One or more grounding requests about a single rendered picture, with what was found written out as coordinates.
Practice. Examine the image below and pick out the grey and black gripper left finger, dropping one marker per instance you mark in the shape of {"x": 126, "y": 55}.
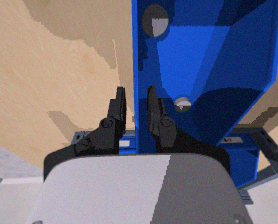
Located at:
{"x": 103, "y": 140}

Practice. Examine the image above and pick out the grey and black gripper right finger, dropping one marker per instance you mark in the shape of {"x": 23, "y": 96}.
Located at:
{"x": 171, "y": 139}

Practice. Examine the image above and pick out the dark grey shelf rack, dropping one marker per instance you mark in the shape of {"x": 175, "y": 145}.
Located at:
{"x": 267, "y": 146}

